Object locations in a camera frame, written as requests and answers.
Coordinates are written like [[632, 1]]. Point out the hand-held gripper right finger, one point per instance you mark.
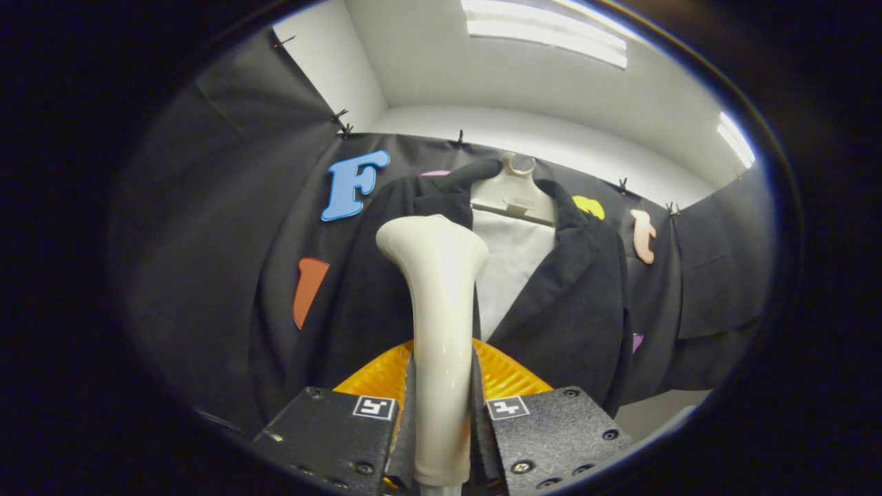
[[551, 434]]

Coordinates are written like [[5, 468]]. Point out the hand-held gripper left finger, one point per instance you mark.
[[331, 434]]

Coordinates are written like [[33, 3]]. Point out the black suit jacket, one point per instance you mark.
[[572, 310]]

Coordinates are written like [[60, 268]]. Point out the white garment steamer head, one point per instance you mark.
[[441, 310]]

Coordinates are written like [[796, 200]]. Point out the white shirt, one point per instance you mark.
[[513, 269]]

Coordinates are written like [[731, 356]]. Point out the white clothes hanger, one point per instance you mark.
[[513, 193]]

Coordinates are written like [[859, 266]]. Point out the black backdrop cloth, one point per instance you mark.
[[207, 241]]

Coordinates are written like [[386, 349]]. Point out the narrow ceiling light panel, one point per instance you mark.
[[736, 141]]

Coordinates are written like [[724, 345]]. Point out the wide ceiling light panel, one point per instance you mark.
[[544, 34]]

